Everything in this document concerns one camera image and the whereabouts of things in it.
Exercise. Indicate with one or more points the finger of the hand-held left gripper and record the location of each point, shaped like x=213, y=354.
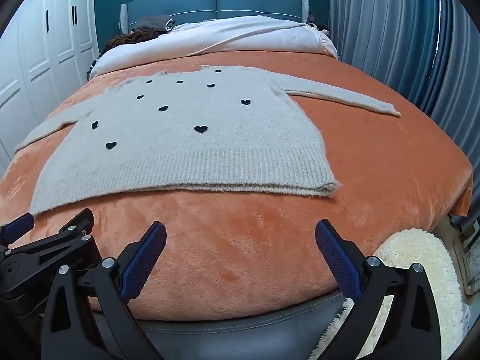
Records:
x=18, y=223
x=75, y=225

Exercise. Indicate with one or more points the white wardrobe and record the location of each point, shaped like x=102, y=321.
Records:
x=37, y=63

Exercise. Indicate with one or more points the white fluffy rug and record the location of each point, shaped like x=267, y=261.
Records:
x=412, y=247

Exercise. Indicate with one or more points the blue upholstered headboard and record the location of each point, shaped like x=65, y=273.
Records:
x=195, y=2

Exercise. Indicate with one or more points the grey sweater with black hearts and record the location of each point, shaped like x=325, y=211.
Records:
x=210, y=157

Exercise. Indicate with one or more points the grey cloth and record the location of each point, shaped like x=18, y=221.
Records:
x=153, y=22

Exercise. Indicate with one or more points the white duvet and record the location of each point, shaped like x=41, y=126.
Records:
x=262, y=33

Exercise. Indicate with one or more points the grey blue curtain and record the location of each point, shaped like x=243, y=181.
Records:
x=393, y=26

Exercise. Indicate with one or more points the orange plush blanket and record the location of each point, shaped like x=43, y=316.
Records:
x=243, y=251

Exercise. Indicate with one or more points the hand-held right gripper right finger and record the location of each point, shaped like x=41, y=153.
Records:
x=337, y=258

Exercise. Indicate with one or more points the dark grey bed frame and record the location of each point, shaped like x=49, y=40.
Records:
x=225, y=330

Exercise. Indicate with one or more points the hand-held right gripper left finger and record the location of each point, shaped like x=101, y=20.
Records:
x=144, y=258

